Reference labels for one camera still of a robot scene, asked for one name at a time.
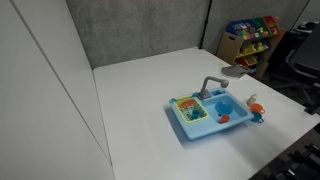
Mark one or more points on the grey toy faucet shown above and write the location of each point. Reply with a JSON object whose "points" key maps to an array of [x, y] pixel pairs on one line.
{"points": [[204, 92]]}

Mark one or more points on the blue toy sink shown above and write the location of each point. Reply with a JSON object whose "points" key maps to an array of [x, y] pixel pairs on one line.
{"points": [[211, 124]]}

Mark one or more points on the black office chair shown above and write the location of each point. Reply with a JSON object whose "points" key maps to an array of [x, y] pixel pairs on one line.
{"points": [[304, 64]]}

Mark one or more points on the beige toy bread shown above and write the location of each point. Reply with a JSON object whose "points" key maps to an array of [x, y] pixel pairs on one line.
{"points": [[252, 99]]}

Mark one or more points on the orange plate in rack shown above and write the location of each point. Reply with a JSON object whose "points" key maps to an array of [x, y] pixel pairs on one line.
{"points": [[186, 103]]}

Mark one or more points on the orange cup in sink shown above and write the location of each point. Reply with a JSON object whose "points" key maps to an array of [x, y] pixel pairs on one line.
{"points": [[224, 118]]}

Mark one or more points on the black equipment at table edge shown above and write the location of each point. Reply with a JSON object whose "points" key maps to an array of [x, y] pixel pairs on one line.
{"points": [[301, 161]]}

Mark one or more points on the blue toy plate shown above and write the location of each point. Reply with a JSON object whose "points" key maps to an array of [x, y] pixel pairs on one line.
{"points": [[223, 108]]}

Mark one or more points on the grey metal mounting plate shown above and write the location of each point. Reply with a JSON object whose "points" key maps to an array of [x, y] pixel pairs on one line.
{"points": [[234, 71]]}

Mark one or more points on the yellow green dish rack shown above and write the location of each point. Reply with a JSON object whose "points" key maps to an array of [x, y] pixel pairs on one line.
{"points": [[186, 113]]}

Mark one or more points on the orange cup on table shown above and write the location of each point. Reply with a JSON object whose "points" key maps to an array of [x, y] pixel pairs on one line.
{"points": [[257, 107]]}

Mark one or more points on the blue cup in rack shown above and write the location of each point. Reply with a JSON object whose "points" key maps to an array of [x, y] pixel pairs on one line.
{"points": [[195, 114]]}

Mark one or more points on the wooden toy storage shelf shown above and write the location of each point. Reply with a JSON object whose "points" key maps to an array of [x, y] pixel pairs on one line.
{"points": [[251, 43]]}

